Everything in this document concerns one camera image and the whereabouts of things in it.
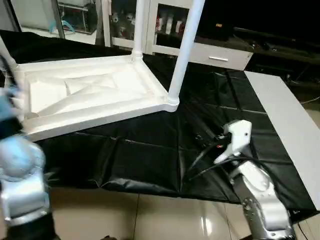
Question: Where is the white glass door cabinet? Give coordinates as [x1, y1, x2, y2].
[101, 0, 198, 57]

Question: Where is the teal plastic bag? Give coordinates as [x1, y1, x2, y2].
[48, 19, 76, 33]

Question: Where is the glass tank with dark frame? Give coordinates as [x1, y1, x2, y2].
[57, 0, 99, 35]

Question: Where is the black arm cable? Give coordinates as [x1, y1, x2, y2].
[0, 54, 20, 88]
[186, 147, 278, 193]

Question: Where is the black desk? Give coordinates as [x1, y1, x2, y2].
[233, 26, 320, 76]

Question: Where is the black speaker box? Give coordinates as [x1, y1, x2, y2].
[199, 0, 235, 42]

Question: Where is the metal framed glass panel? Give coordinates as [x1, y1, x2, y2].
[7, 0, 26, 32]

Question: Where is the white drawer unit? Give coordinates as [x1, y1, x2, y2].
[188, 41, 255, 72]

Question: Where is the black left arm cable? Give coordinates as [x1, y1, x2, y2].
[0, 54, 20, 88]

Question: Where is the black work mat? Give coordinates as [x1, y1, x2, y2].
[0, 28, 320, 222]

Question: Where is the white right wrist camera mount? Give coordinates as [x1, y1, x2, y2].
[213, 119, 253, 165]

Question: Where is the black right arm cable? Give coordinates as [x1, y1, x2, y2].
[186, 147, 278, 193]

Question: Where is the white plastic table top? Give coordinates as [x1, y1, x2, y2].
[13, 54, 180, 142]

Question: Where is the white plastic table leg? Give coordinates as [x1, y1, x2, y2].
[167, 0, 206, 113]
[0, 34, 19, 72]
[130, 0, 146, 65]

